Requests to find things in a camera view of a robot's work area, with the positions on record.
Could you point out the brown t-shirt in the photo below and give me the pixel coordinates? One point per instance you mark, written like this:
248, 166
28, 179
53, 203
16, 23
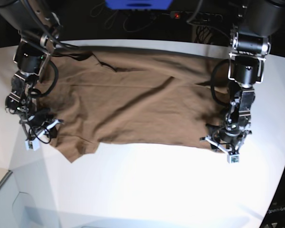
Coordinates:
129, 96

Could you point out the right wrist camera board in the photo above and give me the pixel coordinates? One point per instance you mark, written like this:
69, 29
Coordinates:
32, 145

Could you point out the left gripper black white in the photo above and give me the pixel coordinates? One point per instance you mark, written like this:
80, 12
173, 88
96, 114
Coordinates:
228, 142

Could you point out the blue box overhead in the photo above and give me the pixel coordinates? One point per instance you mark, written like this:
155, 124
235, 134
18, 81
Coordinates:
138, 4

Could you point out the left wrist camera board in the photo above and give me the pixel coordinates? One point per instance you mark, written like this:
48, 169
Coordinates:
233, 158

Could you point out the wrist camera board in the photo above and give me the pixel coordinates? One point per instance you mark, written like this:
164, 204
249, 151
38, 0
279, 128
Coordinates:
233, 158
32, 145

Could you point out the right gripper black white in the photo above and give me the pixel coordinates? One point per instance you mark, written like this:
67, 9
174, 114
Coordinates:
39, 124

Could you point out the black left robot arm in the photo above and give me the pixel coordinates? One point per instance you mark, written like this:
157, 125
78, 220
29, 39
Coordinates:
250, 43

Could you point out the black power strip red switch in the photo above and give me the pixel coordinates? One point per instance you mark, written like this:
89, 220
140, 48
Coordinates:
200, 17

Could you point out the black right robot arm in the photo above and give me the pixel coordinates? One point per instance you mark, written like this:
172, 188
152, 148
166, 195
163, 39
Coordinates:
38, 27

